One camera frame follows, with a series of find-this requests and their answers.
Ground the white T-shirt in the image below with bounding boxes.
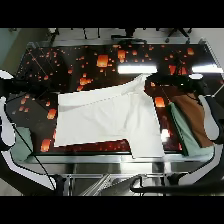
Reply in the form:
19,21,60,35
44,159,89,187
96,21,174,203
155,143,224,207
53,73,166,160

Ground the black office chair base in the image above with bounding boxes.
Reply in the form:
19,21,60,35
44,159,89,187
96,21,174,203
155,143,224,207
164,27,193,44
110,27,148,42

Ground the brown garment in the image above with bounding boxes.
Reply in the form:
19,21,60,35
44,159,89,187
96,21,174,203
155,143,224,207
171,93,215,149

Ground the pale green garment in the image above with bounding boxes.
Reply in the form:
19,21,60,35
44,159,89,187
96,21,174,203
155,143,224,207
166,101,215,158
10,126,35,163

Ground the silver frame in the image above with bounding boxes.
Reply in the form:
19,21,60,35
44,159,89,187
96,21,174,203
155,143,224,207
9,39,224,197

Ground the black cable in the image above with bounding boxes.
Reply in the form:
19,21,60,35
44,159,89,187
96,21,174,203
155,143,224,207
13,125,58,193

